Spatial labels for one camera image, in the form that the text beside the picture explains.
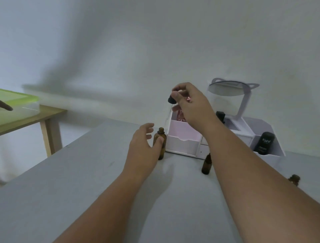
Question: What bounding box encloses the person's right hand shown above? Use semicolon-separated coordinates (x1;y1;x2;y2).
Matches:
171;82;221;136

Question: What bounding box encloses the person's left hand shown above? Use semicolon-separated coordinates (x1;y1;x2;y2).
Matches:
122;123;165;180

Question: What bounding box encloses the tall amber glass bottle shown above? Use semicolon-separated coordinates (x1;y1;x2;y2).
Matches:
153;127;167;161

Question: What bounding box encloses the person's right forearm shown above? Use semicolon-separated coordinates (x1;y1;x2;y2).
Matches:
200;120;320;243

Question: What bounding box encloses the person's left forearm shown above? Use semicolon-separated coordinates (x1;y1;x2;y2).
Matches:
53;170;151;243

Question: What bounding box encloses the white cosmetic organizer box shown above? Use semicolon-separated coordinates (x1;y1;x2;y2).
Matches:
165;107;286;163

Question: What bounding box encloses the pink packet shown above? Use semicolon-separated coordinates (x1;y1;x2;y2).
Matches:
175;110;188;123

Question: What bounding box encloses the white round mirror stand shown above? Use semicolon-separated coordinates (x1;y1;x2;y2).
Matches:
207;78;260;118

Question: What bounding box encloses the small amber glass bottle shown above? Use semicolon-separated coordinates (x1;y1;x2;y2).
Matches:
201;153;213;175
288;174;301;187

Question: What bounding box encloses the black cosmetic tube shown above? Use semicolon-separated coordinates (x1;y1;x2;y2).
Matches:
253;132;276;155

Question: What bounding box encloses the light wooden table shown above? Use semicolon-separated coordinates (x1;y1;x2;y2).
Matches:
0;105;68;158

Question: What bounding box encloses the clear container with green lid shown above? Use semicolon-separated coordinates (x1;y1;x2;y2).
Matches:
0;89;40;126

